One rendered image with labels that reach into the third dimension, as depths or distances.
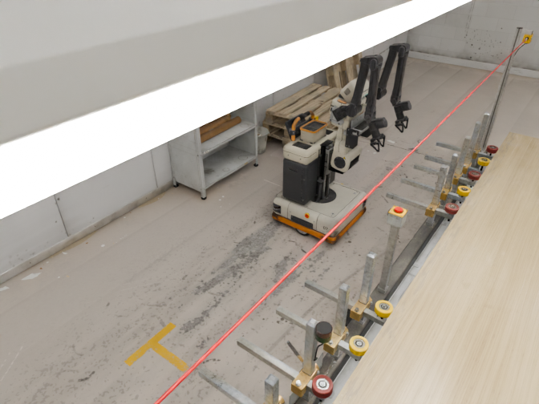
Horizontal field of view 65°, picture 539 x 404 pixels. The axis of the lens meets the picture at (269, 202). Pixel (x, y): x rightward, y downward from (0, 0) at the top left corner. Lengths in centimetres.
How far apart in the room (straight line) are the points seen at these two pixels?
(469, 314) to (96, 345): 230
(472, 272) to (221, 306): 174
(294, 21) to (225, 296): 315
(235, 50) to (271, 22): 2
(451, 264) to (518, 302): 33
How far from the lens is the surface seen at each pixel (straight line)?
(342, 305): 183
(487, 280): 236
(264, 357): 188
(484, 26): 917
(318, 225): 366
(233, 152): 494
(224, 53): 17
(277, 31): 19
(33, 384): 319
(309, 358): 174
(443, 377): 190
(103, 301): 348
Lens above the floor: 237
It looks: 34 degrees down
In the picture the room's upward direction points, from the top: straight up
